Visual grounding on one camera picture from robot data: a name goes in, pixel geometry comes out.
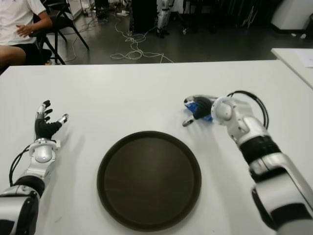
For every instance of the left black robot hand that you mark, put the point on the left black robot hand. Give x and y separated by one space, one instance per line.
44 128

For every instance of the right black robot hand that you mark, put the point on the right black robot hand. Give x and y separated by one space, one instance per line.
203 107

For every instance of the blue Oreo packet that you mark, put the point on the blue Oreo packet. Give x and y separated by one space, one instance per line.
190 107

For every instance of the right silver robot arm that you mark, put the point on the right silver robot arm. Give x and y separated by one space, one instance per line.
274 166

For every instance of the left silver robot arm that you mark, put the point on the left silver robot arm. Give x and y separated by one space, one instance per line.
42 155

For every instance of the black stand leg with caster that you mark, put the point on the black stand leg with caster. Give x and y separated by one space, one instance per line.
184 31

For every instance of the round dark brown tray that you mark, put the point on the round dark brown tray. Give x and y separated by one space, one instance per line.
149 178

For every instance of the silver humanoid robot legs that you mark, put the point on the silver humanoid robot legs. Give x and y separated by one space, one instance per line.
162 17

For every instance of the white side table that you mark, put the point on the white side table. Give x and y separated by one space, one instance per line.
291 58

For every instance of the black folding chair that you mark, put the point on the black folding chair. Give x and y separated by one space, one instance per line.
61 22

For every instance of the black cabinet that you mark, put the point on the black cabinet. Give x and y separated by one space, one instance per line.
144 14

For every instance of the seated person in white shirt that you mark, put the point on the seated person in white shirt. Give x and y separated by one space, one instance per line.
14 19

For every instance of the white paper sheet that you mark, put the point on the white paper sheet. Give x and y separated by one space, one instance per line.
306 58

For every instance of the white low cabinet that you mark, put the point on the white low cabinet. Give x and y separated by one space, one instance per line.
73 9

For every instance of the small white floor object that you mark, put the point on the small white floor object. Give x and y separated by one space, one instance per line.
302 35

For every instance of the white power strip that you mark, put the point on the white power strip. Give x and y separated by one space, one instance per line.
122 13

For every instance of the white machine housing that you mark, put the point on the white machine housing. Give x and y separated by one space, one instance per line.
291 12

